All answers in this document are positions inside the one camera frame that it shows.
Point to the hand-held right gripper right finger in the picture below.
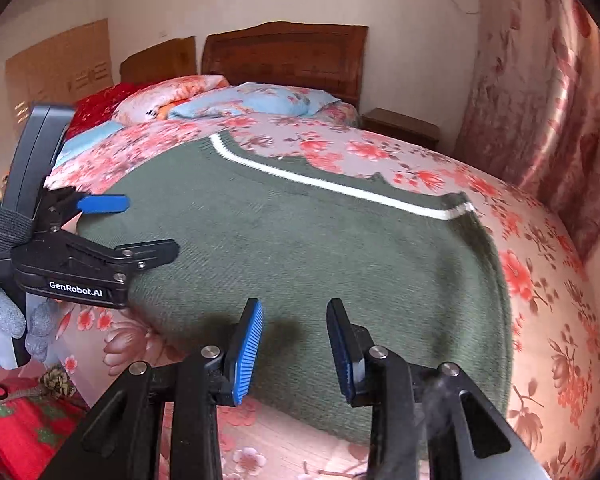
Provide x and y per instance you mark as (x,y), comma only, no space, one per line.
(341,355)

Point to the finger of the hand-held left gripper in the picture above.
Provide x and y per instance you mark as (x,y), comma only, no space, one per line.
(102,203)
(150,252)

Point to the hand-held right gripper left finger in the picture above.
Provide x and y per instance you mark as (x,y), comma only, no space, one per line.
(247,355)

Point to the green knit sweater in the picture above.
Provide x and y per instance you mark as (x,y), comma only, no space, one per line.
(305,250)

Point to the person's left hand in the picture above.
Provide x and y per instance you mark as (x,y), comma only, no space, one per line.
(0,320)

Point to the red patterned blanket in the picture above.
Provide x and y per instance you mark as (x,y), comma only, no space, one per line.
(100,107)

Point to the cardboard box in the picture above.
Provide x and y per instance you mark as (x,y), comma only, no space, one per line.
(60,70)

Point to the pink floral pillow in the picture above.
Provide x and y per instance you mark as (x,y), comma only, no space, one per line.
(165,97)

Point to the small wooden headboard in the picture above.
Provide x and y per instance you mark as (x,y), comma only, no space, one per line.
(160,62)

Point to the blue floral pillow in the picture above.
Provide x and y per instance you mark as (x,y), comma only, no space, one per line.
(260,100)

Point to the bed with pink floral sheet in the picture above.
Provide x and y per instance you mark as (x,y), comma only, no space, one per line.
(530,260)

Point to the red flowered cloth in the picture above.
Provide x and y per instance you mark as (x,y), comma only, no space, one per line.
(20,430)

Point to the large carved wooden headboard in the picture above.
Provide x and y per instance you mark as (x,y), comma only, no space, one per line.
(285,60)

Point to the dark wooden nightstand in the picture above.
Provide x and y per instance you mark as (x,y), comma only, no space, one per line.
(400,127)

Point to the pink floral curtain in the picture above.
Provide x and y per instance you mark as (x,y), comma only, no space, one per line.
(540,100)

